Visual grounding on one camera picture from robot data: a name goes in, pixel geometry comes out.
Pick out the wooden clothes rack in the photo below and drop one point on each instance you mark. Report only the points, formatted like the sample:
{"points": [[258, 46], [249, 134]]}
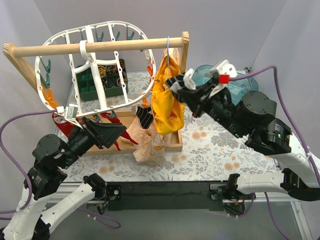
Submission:
{"points": [[23, 58]]}

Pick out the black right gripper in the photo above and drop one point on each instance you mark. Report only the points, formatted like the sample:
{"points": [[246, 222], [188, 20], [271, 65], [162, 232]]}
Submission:
{"points": [[200, 99]]}

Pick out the yellow garment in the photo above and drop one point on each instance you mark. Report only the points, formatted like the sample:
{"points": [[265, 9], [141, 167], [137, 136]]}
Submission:
{"points": [[168, 112]]}

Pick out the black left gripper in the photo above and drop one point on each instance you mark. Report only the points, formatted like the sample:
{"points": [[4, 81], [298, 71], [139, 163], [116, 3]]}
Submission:
{"points": [[95, 134]]}

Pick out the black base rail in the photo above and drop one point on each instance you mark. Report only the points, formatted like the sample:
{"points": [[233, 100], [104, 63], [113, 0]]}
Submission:
{"points": [[168, 195]]}

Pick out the white orange patterned cloth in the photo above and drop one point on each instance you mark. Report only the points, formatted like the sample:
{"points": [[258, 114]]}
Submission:
{"points": [[151, 145]]}

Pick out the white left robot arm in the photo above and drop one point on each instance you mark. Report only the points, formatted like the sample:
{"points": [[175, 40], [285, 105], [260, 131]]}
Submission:
{"points": [[32, 221]]}

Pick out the teal transparent plastic bin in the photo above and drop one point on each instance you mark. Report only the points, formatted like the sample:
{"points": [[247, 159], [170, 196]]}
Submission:
{"points": [[237, 88]]}

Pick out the white clip sock hanger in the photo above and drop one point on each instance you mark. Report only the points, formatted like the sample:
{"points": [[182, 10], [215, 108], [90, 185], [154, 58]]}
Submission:
{"points": [[89, 35]]}

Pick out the blue wire hanger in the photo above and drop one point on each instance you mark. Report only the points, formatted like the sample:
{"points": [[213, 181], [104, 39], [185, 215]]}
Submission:
{"points": [[168, 61]]}

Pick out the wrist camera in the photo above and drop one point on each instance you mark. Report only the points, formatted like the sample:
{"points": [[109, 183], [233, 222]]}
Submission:
{"points": [[69, 113], [223, 70]]}

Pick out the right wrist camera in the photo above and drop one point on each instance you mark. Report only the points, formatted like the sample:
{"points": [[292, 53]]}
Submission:
{"points": [[223, 70]]}

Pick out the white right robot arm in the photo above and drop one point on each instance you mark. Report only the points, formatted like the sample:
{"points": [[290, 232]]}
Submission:
{"points": [[254, 117]]}

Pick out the black white striped sock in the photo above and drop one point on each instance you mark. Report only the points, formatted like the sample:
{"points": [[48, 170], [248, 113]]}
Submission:
{"points": [[181, 82]]}

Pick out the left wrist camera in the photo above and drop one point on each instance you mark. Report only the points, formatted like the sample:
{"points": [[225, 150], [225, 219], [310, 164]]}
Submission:
{"points": [[69, 113]]}

